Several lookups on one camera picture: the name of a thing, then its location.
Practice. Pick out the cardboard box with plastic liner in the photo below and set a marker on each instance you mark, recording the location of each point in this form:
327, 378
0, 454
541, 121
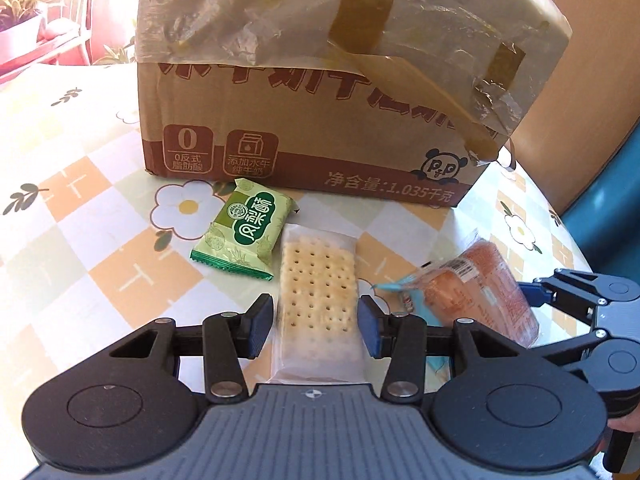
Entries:
404, 100

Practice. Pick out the cracker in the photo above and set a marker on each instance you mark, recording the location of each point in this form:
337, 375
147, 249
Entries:
317, 339

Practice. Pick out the printed room backdrop cloth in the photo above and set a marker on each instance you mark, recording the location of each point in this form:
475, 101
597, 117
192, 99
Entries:
65, 32

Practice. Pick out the orange sausage bread packet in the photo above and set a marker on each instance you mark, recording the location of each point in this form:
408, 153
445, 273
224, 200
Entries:
476, 284

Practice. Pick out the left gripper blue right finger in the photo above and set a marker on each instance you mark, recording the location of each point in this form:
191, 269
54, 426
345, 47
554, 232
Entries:
377, 328

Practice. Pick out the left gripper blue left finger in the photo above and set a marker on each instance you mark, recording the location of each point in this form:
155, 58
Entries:
256, 325

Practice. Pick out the person's right hand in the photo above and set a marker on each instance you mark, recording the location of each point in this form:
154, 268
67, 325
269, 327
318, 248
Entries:
629, 423

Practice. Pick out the wooden headboard panel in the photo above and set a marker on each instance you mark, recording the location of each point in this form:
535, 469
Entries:
590, 103

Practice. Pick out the checkered floral tablecloth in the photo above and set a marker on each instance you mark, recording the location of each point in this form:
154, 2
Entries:
92, 246

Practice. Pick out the green pineapple cake packet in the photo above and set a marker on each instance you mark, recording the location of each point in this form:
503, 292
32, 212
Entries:
242, 236

